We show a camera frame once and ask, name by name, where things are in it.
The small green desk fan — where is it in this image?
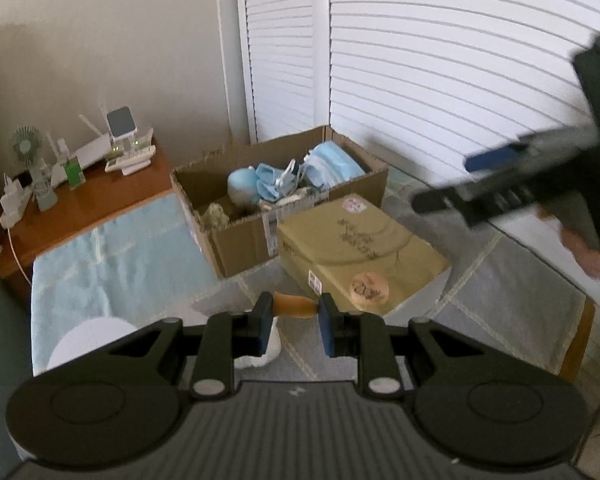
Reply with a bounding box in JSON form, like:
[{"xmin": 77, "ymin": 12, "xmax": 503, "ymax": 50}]
[{"xmin": 12, "ymin": 127, "xmax": 57, "ymax": 212}]

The white cloth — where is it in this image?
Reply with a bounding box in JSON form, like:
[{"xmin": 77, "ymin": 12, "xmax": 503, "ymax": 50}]
[{"xmin": 234, "ymin": 324, "xmax": 282, "ymax": 370}]

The stack of blue masks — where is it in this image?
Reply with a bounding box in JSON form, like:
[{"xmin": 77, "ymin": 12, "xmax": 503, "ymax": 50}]
[{"xmin": 301, "ymin": 141, "xmax": 365, "ymax": 191}]

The orange soft band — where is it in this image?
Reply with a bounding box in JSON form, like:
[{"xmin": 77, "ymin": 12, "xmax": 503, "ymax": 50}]
[{"xmin": 272, "ymin": 292, "xmax": 318, "ymax": 318}]

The white grey screen gadget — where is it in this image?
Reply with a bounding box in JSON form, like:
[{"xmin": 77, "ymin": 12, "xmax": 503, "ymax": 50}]
[{"xmin": 106, "ymin": 106, "xmax": 137, "ymax": 140}]

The grey checked blanket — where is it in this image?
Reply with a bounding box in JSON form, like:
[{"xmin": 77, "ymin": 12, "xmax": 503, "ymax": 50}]
[{"xmin": 190, "ymin": 179, "xmax": 594, "ymax": 382}]

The white louvered closet door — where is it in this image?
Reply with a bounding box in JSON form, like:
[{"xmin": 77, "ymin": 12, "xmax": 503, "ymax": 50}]
[{"xmin": 237, "ymin": 0, "xmax": 600, "ymax": 183}]

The beige drawstring cloth pouch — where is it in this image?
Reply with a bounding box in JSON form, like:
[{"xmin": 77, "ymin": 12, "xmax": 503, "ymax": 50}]
[{"xmin": 200, "ymin": 196, "xmax": 240, "ymax": 231}]

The open brown cardboard box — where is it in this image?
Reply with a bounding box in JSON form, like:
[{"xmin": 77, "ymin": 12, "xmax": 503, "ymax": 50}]
[{"xmin": 171, "ymin": 126, "xmax": 389, "ymax": 278}]

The blue white plush toy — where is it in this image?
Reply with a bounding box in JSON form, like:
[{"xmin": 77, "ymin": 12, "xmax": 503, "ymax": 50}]
[{"xmin": 227, "ymin": 167, "xmax": 260, "ymax": 208}]

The blue cloth with cord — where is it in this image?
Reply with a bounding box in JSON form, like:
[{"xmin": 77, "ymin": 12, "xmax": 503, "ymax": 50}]
[{"xmin": 256, "ymin": 159, "xmax": 300, "ymax": 203}]

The white power strip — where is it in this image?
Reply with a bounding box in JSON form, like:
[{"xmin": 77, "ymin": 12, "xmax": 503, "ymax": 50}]
[{"xmin": 0, "ymin": 174, "xmax": 32, "ymax": 230}]

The wooden nightstand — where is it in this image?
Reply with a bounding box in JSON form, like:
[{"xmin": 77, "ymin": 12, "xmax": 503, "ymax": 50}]
[{"xmin": 0, "ymin": 148, "xmax": 172, "ymax": 307}]

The white remote control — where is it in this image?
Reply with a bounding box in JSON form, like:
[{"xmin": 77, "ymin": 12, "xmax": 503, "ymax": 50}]
[{"xmin": 105, "ymin": 145, "xmax": 156, "ymax": 176}]

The person right hand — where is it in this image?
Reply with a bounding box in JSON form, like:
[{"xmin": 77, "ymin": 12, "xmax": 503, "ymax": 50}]
[{"xmin": 559, "ymin": 226, "xmax": 600, "ymax": 280}]

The green small bottle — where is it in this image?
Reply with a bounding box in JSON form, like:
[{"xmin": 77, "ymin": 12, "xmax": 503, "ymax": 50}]
[{"xmin": 64, "ymin": 156, "xmax": 85, "ymax": 190}]

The light blue towel mat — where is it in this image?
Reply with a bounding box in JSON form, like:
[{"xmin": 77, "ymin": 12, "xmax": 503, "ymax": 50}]
[{"xmin": 31, "ymin": 194, "xmax": 219, "ymax": 374}]

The white lid glass jar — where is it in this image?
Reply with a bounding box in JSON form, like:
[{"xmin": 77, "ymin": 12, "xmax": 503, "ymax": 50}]
[{"xmin": 46, "ymin": 318, "xmax": 136, "ymax": 370}]

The gold closed gift box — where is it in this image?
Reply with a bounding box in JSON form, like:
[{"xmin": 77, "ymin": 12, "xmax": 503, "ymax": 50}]
[{"xmin": 277, "ymin": 194, "xmax": 452, "ymax": 320}]

